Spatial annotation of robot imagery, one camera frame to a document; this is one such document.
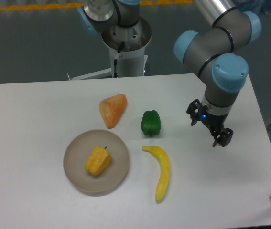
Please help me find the orange triangular bread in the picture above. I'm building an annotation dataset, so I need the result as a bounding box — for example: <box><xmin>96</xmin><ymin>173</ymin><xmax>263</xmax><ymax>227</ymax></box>
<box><xmin>99</xmin><ymin>94</ymin><xmax>128</xmax><ymax>129</ymax></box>

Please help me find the yellow bell pepper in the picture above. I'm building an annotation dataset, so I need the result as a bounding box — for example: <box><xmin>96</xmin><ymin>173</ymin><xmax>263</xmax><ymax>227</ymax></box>
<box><xmin>85</xmin><ymin>146</ymin><xmax>112</xmax><ymax>176</ymax></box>

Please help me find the black cable on pedestal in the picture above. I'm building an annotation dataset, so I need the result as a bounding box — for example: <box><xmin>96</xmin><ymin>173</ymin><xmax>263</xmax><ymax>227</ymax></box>
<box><xmin>112</xmin><ymin>41</ymin><xmax>126</xmax><ymax>78</ymax></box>

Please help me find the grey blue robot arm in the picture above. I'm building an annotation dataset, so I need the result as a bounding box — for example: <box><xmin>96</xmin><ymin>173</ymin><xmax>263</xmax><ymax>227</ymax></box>
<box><xmin>77</xmin><ymin>0</ymin><xmax>261</xmax><ymax>146</ymax></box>

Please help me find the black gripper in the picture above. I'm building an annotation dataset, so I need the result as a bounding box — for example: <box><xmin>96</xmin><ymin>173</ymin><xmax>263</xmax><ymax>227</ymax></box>
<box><xmin>186</xmin><ymin>99</ymin><xmax>234</xmax><ymax>147</ymax></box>

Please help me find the green bell pepper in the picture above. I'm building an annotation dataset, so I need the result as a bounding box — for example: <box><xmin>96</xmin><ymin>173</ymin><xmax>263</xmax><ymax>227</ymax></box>
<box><xmin>141</xmin><ymin>110</ymin><xmax>162</xmax><ymax>137</ymax></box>

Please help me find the yellow banana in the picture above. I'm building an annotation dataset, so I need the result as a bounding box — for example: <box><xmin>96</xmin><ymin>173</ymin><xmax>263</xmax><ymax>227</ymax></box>
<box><xmin>142</xmin><ymin>146</ymin><xmax>171</xmax><ymax>203</ymax></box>

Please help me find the beige round plate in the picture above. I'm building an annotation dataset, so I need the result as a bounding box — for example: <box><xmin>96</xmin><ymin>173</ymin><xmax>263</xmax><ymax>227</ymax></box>
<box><xmin>63</xmin><ymin>130</ymin><xmax>130</xmax><ymax>196</ymax></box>

